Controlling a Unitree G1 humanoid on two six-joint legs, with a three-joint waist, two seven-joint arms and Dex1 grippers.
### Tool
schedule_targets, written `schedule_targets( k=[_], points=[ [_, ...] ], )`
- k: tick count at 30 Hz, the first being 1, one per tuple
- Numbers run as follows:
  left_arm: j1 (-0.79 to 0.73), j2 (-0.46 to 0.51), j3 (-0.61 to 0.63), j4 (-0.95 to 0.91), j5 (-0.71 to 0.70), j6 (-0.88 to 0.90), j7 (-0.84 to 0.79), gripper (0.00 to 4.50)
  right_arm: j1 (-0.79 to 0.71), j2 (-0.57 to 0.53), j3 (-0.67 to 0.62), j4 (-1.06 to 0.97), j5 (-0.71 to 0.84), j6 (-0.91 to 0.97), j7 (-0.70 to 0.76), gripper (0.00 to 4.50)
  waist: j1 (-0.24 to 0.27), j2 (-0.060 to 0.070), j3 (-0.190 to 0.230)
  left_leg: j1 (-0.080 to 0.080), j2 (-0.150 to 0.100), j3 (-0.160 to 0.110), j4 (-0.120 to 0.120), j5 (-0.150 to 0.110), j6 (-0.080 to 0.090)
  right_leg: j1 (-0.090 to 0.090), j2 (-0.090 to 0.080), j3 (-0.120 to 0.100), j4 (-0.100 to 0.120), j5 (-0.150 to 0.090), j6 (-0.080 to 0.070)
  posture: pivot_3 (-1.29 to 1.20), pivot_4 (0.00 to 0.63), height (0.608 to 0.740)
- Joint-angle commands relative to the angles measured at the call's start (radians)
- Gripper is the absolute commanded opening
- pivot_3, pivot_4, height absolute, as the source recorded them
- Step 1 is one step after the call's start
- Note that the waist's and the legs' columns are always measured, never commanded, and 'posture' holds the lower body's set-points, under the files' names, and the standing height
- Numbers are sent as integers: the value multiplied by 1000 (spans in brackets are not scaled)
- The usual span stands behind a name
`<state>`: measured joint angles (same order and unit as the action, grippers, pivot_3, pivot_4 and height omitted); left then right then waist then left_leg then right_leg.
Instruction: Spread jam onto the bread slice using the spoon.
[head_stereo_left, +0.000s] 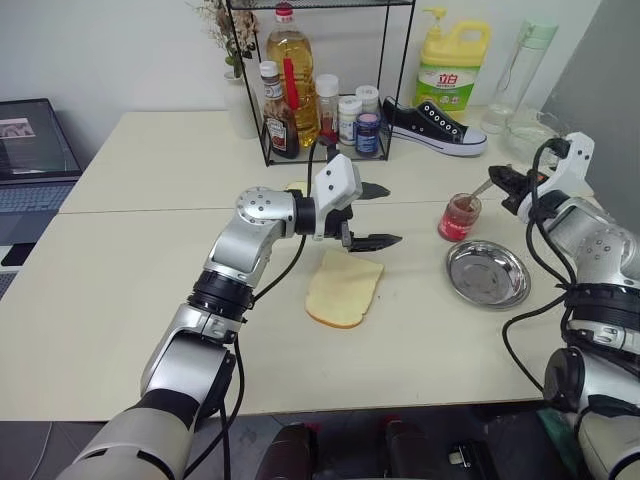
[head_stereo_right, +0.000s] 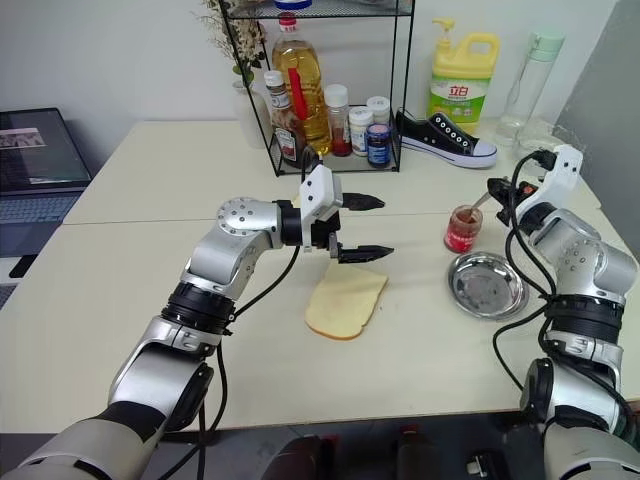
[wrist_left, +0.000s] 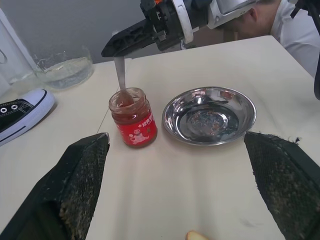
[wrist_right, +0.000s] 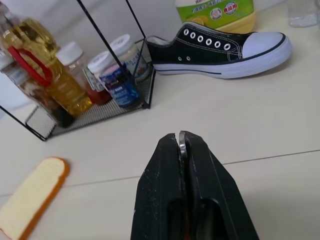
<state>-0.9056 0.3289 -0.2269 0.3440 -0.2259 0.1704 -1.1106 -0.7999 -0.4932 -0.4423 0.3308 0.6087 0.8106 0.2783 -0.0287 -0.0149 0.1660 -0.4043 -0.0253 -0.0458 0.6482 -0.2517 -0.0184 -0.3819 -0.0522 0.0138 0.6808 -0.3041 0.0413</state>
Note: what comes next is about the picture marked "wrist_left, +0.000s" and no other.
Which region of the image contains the bread slice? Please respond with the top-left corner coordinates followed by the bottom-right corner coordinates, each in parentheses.
top-left (186, 230), bottom-right (209, 240)

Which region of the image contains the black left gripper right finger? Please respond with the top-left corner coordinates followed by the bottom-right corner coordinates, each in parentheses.
top-left (243, 131), bottom-right (320, 240)

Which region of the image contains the black and white sneaker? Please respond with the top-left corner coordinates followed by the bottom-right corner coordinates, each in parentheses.
top-left (0, 88), bottom-right (56, 147)

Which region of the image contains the person in white shirt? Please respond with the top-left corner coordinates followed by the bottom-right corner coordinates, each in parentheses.
top-left (223, 0), bottom-right (320, 79)

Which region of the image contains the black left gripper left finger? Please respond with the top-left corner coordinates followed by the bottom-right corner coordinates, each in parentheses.
top-left (0, 132), bottom-right (111, 240)

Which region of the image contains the glass bowl with water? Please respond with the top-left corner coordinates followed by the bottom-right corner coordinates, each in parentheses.
top-left (31, 45), bottom-right (96, 92)

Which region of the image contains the clear plastic container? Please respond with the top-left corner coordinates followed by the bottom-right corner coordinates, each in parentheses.
top-left (0, 7), bottom-right (39, 86)

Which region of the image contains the red label jam jar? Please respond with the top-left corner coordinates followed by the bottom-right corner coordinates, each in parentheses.
top-left (108, 87), bottom-right (159, 149)

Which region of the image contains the black strap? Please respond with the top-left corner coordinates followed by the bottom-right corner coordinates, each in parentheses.
top-left (289, 0), bottom-right (320, 25)

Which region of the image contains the black rounded object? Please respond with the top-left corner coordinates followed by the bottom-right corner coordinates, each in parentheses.
top-left (313, 71), bottom-right (320, 101)

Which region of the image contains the translucent plastic spoon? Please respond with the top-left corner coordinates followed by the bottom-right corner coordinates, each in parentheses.
top-left (111, 29), bottom-right (135, 107)

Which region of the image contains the shallow stainless steel dish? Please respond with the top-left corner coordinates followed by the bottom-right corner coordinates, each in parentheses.
top-left (161, 86), bottom-right (258, 147)

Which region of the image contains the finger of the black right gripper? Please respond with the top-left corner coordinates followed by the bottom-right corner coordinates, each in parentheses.
top-left (100, 20), bottom-right (158, 57)
top-left (115, 39), bottom-right (161, 59)

